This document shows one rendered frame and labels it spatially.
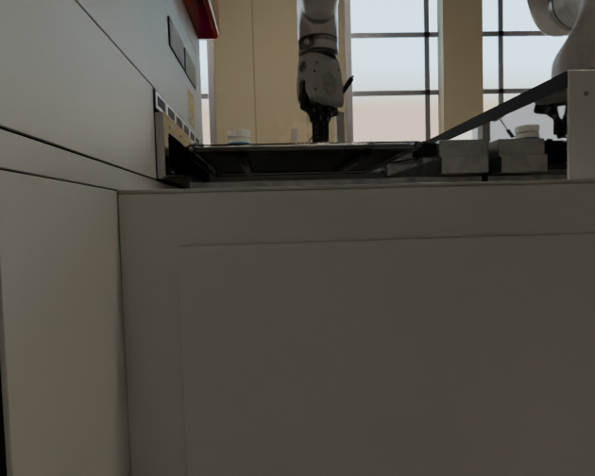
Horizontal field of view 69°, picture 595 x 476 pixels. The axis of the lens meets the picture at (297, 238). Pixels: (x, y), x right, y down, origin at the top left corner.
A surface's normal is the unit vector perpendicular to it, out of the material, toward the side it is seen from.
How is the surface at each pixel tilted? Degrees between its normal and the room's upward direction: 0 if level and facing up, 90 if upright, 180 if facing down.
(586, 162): 90
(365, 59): 90
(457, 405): 90
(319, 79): 89
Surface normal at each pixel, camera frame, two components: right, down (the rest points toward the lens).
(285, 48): 0.04, 0.04
